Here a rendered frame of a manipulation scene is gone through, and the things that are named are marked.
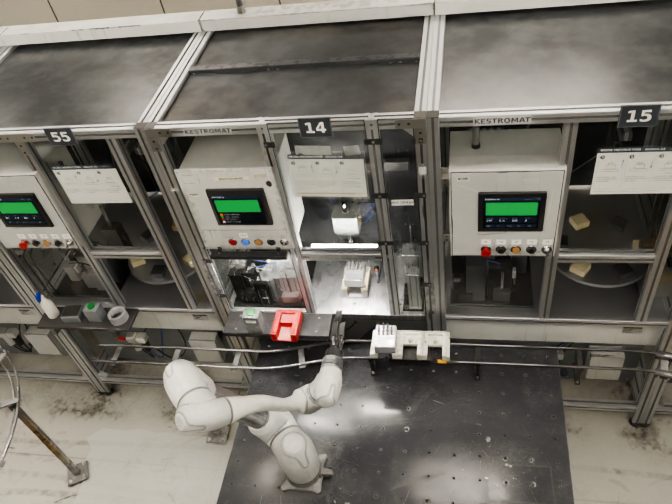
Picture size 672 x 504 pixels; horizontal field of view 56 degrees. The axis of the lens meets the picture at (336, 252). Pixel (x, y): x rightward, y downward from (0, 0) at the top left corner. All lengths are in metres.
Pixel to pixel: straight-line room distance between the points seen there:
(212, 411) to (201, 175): 0.95
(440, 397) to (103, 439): 2.17
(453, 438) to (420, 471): 0.21
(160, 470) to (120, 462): 0.27
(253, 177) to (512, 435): 1.59
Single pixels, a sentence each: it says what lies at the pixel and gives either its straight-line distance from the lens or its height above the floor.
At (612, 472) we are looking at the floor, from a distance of 3.74.
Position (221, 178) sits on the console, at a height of 1.78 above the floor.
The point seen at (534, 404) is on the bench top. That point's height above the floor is 0.68.
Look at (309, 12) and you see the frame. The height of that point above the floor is 2.09.
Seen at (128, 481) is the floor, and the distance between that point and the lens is 4.04.
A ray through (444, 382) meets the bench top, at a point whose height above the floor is 0.68.
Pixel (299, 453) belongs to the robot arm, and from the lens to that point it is 2.70.
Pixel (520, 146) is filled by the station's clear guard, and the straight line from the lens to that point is 2.38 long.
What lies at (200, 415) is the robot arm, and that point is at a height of 1.45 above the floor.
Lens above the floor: 3.29
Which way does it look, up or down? 45 degrees down
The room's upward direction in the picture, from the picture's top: 12 degrees counter-clockwise
